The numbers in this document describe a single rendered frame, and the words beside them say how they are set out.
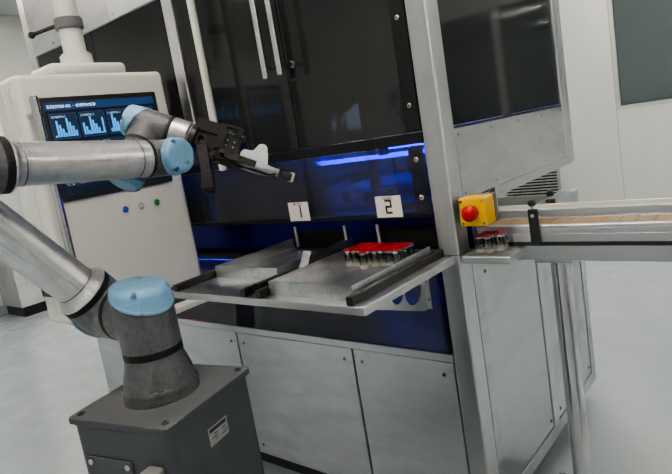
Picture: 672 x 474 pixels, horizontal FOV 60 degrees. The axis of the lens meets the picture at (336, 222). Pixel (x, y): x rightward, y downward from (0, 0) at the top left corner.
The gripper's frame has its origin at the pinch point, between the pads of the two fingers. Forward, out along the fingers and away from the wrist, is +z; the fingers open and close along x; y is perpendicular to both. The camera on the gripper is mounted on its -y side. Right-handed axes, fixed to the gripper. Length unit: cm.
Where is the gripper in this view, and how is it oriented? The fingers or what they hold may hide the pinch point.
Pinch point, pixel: (271, 173)
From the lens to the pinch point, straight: 133.7
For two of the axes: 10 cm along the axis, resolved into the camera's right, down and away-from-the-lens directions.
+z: 9.5, 3.0, 0.4
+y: 2.9, -9.5, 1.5
